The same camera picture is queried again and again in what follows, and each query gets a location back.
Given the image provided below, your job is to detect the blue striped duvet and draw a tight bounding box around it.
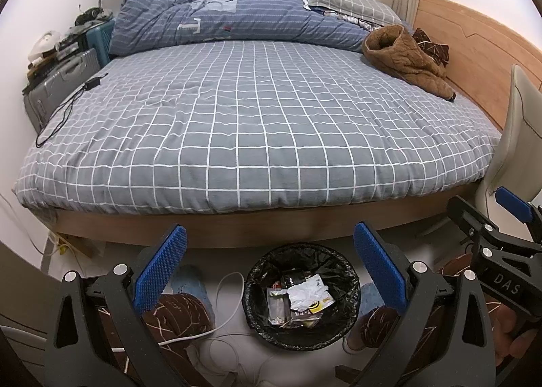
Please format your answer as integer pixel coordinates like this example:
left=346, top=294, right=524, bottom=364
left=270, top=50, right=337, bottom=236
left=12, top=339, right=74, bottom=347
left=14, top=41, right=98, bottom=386
left=108, top=0, right=405, bottom=58

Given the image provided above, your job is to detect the white paper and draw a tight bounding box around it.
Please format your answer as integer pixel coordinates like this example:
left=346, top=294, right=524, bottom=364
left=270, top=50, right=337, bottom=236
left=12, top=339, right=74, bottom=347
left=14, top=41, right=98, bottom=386
left=288, top=281, right=329, bottom=311

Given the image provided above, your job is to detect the person's right hand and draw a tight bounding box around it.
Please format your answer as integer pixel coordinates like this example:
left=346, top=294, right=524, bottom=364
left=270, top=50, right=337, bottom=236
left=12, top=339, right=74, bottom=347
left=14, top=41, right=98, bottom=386
left=493, top=310, right=542, bottom=371

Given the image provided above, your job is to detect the teal stool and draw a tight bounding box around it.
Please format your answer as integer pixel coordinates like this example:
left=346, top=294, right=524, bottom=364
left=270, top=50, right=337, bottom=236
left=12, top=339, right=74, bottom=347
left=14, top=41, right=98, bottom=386
left=87, top=19, right=116, bottom=68

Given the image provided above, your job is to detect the blue slipper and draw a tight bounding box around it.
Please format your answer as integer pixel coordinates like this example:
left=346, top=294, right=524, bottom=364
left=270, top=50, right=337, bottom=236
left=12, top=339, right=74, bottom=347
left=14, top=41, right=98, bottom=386
left=171, top=265, right=208, bottom=299
left=360, top=283, right=386, bottom=315

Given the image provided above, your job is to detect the clear plastic wrap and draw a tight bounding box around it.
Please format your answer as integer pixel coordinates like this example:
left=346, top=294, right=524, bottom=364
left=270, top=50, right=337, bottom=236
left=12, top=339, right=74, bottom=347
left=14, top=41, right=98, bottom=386
left=268, top=287, right=293, bottom=325

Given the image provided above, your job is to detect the dark brown patterned cloth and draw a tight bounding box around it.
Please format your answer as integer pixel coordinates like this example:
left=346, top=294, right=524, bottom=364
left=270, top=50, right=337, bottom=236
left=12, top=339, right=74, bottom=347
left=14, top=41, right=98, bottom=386
left=412, top=28, right=450, bottom=68

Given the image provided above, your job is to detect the brown fleece garment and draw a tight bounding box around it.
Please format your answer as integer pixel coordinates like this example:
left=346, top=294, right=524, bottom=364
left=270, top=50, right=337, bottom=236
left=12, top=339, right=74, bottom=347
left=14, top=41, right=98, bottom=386
left=361, top=24, right=456, bottom=100

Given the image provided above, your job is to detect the dark tangled object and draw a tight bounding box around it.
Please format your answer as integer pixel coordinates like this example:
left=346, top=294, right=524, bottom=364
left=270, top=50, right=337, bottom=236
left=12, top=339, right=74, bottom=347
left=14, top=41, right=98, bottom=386
left=75, top=7, right=114, bottom=27

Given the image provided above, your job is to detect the black charger cable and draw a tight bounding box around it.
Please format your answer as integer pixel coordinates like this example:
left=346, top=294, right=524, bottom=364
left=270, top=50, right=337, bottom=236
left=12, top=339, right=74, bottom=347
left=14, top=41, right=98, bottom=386
left=35, top=76, right=104, bottom=148

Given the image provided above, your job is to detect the grey suitcase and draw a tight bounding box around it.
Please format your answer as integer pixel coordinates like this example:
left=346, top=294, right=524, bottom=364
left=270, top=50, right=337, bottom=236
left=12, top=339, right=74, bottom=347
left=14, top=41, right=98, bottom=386
left=23, top=47, right=100, bottom=136

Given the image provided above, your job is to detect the white appliance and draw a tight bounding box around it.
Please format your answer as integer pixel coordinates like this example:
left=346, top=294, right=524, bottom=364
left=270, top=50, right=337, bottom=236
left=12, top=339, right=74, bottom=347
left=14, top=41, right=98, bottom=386
left=29, top=30, right=61, bottom=61

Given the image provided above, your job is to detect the wooden headboard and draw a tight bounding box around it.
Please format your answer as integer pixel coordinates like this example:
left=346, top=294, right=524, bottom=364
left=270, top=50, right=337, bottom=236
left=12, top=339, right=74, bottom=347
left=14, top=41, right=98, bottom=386
left=413, top=0, right=542, bottom=131

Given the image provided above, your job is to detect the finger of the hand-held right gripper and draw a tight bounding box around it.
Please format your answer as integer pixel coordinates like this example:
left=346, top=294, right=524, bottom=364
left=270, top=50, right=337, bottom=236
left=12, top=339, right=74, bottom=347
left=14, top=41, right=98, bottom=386
left=495, top=186, right=542, bottom=241
left=447, top=196, right=499, bottom=251

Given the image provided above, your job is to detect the white floor cable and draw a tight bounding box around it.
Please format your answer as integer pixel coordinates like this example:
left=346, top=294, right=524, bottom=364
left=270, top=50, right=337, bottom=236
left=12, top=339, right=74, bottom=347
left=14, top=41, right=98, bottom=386
left=161, top=272, right=272, bottom=387

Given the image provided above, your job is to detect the bin with black liner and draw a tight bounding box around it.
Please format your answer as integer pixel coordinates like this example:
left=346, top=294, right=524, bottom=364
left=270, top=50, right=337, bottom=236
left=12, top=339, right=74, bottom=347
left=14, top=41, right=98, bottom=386
left=244, top=243, right=361, bottom=349

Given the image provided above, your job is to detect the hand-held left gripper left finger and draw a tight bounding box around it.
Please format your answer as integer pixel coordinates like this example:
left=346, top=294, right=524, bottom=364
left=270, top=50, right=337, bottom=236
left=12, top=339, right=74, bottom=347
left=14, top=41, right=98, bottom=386
left=47, top=224, right=193, bottom=387

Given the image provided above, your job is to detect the beige chair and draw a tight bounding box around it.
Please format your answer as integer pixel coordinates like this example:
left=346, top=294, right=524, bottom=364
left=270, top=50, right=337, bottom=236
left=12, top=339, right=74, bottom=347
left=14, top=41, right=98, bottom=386
left=474, top=64, right=542, bottom=222

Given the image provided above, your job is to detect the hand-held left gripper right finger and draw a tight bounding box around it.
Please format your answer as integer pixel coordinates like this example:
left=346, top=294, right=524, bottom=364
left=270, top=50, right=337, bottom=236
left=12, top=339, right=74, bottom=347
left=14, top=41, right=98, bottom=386
left=353, top=222, right=497, bottom=387

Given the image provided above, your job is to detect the person's left leg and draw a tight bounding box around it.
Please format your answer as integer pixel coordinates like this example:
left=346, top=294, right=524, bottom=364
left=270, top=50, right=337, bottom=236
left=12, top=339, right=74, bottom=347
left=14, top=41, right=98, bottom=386
left=99, top=293, right=214, bottom=387

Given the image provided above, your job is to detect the bed with grey checked sheet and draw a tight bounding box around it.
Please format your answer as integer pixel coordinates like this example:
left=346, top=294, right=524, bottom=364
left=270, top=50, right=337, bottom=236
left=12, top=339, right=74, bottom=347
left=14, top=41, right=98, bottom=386
left=12, top=37, right=504, bottom=250

